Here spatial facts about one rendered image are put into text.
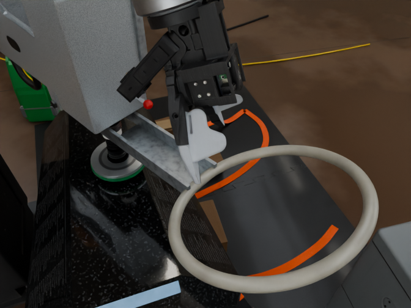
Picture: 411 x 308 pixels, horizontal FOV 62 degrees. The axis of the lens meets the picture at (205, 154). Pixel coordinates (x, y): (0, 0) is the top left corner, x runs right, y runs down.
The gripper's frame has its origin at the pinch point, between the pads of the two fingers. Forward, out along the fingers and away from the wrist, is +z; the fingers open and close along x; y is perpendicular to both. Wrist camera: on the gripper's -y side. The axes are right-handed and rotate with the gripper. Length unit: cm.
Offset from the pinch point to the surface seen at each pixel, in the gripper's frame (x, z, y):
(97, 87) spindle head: 41, -1, -45
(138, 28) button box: 53, -11, -32
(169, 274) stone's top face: 22, 56, -36
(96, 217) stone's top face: 35, 43, -65
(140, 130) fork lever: 52, 20, -44
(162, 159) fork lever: 41, 26, -33
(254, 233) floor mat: 105, 125, -35
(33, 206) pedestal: 89, 80, -167
